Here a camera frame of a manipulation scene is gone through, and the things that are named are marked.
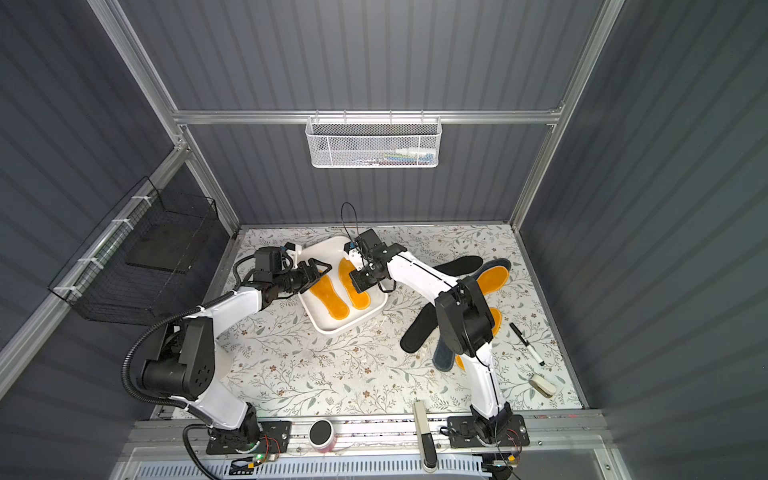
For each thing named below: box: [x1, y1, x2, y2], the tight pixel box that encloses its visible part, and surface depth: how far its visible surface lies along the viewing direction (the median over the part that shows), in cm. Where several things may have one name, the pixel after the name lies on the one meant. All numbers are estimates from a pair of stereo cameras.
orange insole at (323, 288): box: [310, 275, 350, 321], surface depth 99 cm
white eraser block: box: [528, 374, 557, 398], surface depth 80 cm
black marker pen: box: [509, 322, 545, 367], surface depth 89 cm
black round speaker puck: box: [309, 418, 335, 453], surface depth 71 cm
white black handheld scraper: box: [414, 400, 439, 472], surface depth 72 cm
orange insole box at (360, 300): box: [338, 258, 371, 310], surface depth 93 cm
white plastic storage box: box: [297, 236, 388, 335], surface depth 93 cm
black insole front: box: [400, 302, 438, 354], surface depth 93 cm
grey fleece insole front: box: [432, 334, 455, 372], surface depth 88 cm
